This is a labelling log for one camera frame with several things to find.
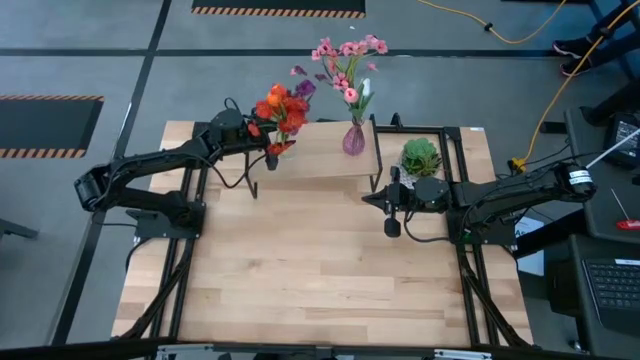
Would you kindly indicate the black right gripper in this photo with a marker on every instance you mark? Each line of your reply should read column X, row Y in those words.
column 402, row 197

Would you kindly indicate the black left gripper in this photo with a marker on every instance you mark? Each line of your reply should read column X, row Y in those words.
column 270, row 162

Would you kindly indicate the red artificial flower bunch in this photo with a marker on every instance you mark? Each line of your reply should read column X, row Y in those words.
column 292, row 120

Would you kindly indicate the pink glass vase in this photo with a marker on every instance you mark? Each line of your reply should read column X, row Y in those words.
column 354, row 142

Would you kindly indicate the purple artificial flower bunch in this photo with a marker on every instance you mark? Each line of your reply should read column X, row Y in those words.
column 305, row 89

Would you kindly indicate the white artificial tulip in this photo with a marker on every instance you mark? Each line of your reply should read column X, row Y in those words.
column 366, row 87

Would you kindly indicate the pink blossom flower bunch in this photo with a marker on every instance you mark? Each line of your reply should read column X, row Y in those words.
column 350, row 49

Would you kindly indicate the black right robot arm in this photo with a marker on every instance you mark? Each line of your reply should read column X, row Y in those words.
column 500, row 192

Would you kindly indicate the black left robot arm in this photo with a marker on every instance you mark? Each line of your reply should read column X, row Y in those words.
column 150, row 165

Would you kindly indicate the wooden shelf with black legs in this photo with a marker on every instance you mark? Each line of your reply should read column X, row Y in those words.
column 320, row 160

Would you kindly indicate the succulent in triangle-patterned pot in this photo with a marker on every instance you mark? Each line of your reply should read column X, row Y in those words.
column 420, row 155

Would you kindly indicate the white paper sheet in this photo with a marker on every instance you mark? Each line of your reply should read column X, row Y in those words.
column 532, row 250

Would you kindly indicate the black striped-edge floor mat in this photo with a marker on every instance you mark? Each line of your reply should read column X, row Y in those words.
column 45, row 125
column 275, row 4

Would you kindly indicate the black laptop table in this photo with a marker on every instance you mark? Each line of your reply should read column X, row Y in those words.
column 565, row 300

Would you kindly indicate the dark grey side desk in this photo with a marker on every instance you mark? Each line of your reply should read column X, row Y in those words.
column 605, row 215

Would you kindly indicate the white rod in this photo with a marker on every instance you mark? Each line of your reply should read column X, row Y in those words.
column 612, row 150

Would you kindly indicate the person's shoe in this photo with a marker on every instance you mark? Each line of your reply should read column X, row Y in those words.
column 580, row 67
column 572, row 48

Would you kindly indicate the black tablet device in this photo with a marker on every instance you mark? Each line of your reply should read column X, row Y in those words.
column 622, row 137

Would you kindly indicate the black laptop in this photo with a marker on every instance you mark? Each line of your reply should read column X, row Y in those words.
column 615, row 290

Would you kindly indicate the grey chair base leg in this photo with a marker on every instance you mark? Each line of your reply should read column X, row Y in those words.
column 17, row 230

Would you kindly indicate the person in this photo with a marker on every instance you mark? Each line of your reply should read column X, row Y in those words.
column 617, row 45

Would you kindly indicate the aluminium extrusion bracket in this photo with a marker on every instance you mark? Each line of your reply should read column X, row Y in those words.
column 185, row 351
column 462, row 355

